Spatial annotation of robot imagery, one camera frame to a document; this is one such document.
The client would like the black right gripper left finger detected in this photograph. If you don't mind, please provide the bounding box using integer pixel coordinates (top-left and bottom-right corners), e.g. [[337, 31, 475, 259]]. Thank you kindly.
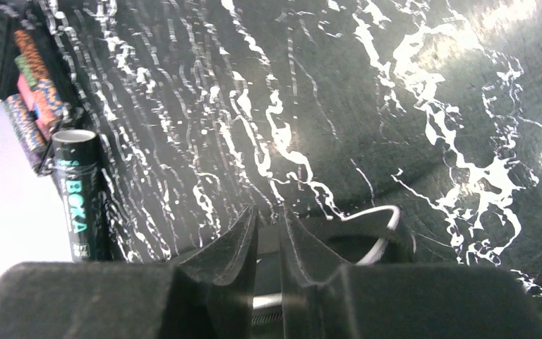
[[0, 206, 259, 339]]

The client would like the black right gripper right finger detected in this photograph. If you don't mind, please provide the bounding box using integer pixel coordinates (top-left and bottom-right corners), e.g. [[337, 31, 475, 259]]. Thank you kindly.
[[279, 209, 542, 338]]

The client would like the black shuttlecock tube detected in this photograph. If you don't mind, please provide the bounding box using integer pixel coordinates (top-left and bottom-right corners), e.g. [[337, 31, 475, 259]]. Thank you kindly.
[[52, 129, 109, 262]]

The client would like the black poker chip case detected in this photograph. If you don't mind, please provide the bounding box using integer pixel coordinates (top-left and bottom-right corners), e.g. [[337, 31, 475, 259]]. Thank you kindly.
[[0, 1, 85, 177]]

